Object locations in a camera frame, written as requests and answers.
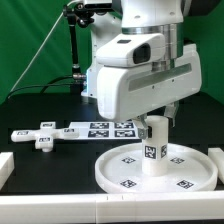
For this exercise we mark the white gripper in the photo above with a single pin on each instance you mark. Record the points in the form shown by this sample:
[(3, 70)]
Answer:
[(124, 94)]

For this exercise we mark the white round table top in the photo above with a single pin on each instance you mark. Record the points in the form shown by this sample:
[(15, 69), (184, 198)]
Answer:
[(120, 170)]

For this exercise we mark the white cross-shaped table base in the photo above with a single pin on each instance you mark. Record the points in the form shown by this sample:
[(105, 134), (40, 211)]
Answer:
[(44, 137)]

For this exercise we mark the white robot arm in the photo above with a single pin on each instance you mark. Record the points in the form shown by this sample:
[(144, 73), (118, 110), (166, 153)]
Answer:
[(134, 17)]

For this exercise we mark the white marker board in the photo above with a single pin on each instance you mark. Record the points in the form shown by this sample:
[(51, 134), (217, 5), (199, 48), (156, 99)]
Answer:
[(101, 130)]

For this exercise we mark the white right barrier block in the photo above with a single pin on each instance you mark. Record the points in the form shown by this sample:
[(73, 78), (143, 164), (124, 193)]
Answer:
[(217, 156)]

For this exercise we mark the white barrier block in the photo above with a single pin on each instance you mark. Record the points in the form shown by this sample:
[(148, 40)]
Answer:
[(6, 167), (217, 156)]

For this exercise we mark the white left barrier block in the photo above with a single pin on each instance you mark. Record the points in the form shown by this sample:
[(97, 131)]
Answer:
[(6, 167)]

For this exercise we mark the white front barrier rail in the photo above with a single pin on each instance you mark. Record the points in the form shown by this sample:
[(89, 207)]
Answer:
[(111, 208)]

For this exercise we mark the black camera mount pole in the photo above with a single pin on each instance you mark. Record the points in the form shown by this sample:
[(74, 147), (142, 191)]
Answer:
[(77, 16)]

